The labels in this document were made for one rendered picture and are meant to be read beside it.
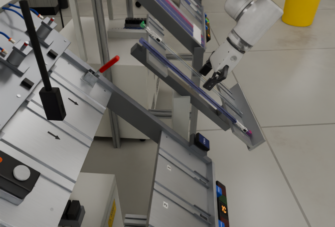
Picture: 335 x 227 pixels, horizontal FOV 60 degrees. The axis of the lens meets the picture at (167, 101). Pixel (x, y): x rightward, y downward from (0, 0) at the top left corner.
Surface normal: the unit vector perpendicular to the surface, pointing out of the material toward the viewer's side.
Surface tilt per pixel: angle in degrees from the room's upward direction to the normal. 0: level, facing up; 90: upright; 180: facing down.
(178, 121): 90
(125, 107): 90
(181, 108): 90
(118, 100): 90
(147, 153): 0
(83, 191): 0
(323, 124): 0
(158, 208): 43
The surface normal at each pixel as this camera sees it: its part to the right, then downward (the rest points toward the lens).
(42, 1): 0.07, 0.59
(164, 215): 0.69, -0.55
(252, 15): -0.49, 0.11
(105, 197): 0.00, -0.81
